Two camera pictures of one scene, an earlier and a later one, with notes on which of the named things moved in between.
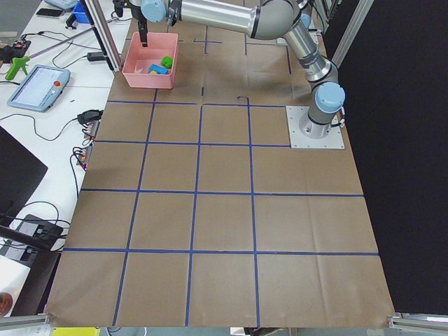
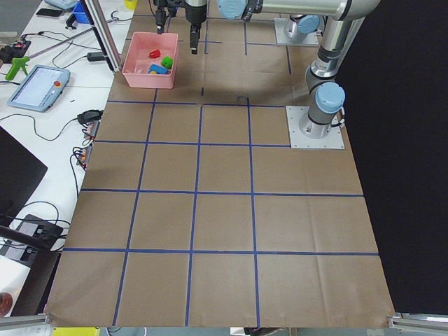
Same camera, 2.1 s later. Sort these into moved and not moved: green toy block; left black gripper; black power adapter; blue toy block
Moved: left black gripper
Not moved: green toy block; blue toy block; black power adapter
